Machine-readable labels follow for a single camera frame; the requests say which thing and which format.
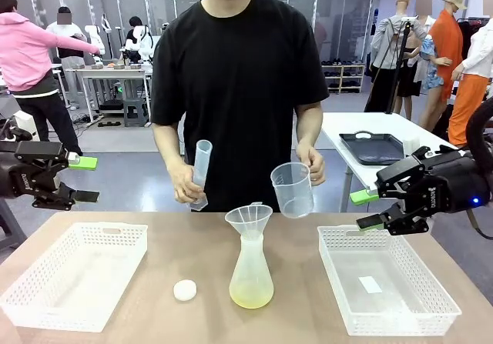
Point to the person in black t-shirt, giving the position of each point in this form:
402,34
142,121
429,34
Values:
239,71

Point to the person's right forearm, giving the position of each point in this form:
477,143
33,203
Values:
169,144

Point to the person in white shirt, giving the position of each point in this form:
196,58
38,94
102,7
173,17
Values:
71,71

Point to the black tripod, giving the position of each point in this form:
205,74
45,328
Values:
402,47

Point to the shoe rack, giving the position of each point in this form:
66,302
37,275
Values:
343,78

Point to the person's left forearm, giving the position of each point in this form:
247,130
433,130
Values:
308,128

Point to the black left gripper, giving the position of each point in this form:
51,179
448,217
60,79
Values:
15,174

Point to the dark-haired person in black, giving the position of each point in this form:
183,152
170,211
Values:
135,21

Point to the person's left hand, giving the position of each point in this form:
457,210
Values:
316,165

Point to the grey step stool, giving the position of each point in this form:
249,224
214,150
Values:
136,103

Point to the white paper label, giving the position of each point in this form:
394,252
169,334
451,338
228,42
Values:
369,284

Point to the white round flask stopper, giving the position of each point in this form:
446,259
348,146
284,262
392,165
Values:
185,291

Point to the white side table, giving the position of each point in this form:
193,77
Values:
366,122

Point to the mannequin in grey shirt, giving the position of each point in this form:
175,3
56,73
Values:
387,40

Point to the clear plastic measuring beaker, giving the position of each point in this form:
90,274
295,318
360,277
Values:
292,194

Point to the white robot bench table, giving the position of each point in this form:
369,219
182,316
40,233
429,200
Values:
111,72

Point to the person's right hand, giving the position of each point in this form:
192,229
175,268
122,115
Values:
183,182

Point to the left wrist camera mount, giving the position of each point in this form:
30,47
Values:
27,126

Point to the white perforated plastic basket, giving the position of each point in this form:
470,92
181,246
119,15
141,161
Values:
58,313
385,321

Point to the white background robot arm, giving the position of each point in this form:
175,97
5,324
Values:
146,47
92,32

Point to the clear plastic graduated cylinder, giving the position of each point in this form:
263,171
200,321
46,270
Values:
202,155

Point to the rack of dark clothes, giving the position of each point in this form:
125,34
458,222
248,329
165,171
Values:
468,32

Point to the small white box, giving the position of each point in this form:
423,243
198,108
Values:
411,145

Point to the person in pink hoodie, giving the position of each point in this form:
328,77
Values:
23,51

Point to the translucent plastic conical flask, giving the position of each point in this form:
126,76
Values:
250,282

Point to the mannequin in orange trousers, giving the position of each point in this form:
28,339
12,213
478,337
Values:
470,90

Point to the mannequin in orange dress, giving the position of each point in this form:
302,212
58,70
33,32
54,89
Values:
448,51

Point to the black rectangular tray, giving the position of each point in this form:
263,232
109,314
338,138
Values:
373,149

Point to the translucent plastic funnel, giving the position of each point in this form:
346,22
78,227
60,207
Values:
246,215

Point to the mannequin with floral blue garment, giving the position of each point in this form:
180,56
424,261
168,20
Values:
429,74

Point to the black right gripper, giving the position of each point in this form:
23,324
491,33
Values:
450,182

